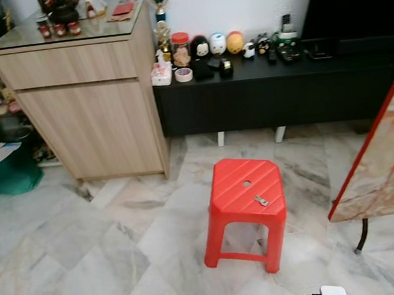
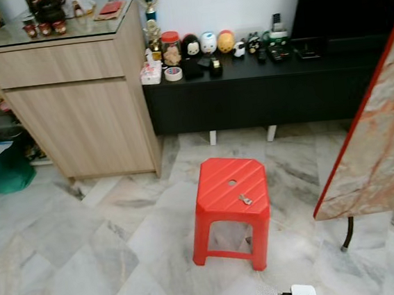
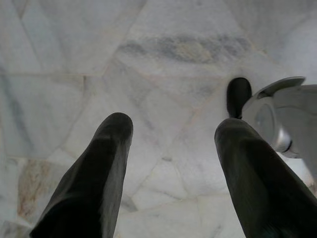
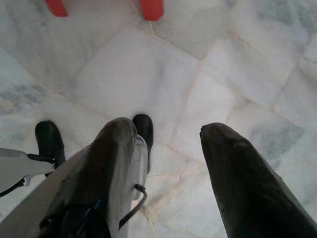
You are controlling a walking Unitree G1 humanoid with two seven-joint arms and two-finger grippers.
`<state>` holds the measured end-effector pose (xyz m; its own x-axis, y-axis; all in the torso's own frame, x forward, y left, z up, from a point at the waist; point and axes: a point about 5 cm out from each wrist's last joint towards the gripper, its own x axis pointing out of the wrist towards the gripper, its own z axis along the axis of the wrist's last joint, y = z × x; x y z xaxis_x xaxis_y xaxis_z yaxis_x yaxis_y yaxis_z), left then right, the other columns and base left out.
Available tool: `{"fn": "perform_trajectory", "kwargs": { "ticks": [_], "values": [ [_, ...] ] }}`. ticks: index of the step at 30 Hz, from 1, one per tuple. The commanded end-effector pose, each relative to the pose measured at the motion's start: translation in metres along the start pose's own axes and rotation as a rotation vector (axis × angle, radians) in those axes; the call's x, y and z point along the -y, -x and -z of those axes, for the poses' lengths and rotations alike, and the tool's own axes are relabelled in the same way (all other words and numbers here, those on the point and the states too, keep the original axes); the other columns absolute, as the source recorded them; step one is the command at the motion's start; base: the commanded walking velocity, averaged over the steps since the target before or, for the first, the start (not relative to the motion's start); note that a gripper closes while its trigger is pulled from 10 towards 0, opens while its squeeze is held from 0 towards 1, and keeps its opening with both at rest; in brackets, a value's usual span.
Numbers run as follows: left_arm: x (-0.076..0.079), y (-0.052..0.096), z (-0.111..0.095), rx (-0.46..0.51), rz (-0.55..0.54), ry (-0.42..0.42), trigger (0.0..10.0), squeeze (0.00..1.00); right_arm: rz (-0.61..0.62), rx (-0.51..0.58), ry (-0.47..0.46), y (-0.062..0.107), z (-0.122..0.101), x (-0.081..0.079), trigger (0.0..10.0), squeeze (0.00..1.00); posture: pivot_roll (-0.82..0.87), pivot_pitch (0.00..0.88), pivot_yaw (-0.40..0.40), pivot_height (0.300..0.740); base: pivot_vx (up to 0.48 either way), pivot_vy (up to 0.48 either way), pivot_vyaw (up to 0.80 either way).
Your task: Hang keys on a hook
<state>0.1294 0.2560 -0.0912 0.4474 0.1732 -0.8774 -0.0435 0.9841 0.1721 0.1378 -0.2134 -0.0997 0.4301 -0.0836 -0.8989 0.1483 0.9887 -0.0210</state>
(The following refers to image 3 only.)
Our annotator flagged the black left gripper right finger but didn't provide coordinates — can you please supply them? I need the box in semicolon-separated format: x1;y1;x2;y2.
214;118;317;238

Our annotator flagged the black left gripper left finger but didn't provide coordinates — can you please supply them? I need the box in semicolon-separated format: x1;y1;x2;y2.
29;112;134;238

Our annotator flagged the black robot foot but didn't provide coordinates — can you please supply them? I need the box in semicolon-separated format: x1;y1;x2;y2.
226;77;253;119

